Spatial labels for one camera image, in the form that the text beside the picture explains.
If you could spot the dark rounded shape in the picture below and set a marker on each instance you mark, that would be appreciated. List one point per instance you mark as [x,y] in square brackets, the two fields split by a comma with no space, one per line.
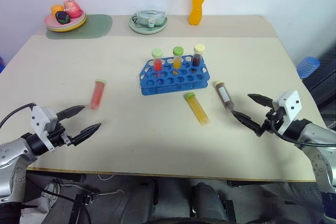
[207,200]

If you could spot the orange liquid tube, green cap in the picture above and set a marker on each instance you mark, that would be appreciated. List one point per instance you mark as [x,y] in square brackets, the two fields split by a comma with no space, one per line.
[177,62]

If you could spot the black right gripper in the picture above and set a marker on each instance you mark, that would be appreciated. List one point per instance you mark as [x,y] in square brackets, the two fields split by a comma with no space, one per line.
[270,123]

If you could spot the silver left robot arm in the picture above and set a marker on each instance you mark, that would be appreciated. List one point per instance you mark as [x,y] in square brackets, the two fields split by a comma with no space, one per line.
[13,153]

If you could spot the orange toy fruit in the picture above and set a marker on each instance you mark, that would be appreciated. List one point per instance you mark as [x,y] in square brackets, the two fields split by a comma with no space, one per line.
[56,9]

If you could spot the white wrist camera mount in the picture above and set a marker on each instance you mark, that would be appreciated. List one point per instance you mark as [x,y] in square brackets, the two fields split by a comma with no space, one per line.
[39,119]
[291,103]

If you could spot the dark liquid tube, cream cap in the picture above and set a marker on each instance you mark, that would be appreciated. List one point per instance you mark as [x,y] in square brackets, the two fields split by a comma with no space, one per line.
[197,60]

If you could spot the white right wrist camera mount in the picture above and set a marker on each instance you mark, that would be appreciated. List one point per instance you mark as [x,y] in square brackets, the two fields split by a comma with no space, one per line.
[291,103]

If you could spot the blue ribbed stack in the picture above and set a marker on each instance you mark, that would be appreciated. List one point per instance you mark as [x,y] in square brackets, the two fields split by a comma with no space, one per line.
[308,66]

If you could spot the pale green plate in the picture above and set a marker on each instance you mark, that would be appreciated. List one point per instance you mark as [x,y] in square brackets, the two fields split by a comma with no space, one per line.
[147,30]

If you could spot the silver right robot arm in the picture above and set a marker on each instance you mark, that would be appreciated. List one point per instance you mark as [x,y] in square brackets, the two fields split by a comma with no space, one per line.
[323,163]

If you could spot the pink plate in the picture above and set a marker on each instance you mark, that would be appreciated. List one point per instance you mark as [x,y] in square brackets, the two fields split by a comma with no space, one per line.
[50,20]

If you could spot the pink toy fruit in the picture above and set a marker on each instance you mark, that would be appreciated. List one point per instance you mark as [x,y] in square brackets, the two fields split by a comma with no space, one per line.
[72,9]

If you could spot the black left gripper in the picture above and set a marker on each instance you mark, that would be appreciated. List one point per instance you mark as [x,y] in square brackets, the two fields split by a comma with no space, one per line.
[59,136]

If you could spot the green placemat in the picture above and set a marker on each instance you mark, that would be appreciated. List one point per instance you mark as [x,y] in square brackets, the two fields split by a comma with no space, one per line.
[97,26]

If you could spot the blue test tube rack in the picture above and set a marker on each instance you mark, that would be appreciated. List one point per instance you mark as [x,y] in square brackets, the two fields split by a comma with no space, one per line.
[168,87]

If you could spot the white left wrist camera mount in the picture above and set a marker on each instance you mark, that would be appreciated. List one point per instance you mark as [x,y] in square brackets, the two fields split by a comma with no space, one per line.
[39,119]

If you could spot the red liquid tube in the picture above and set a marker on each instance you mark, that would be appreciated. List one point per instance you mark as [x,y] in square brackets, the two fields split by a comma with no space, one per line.
[157,64]
[97,95]

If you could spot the dark purple toy fruit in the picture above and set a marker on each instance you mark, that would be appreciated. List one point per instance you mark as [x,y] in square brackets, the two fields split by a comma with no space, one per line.
[62,17]

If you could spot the brown labelled tube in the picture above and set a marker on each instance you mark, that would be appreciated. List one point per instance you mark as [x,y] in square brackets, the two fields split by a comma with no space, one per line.
[225,100]

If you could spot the yellow plate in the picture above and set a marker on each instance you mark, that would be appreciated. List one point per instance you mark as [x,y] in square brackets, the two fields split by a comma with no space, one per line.
[68,30]

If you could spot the yellow liquid tube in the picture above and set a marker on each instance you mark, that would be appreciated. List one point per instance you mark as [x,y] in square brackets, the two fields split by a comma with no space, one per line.
[198,110]

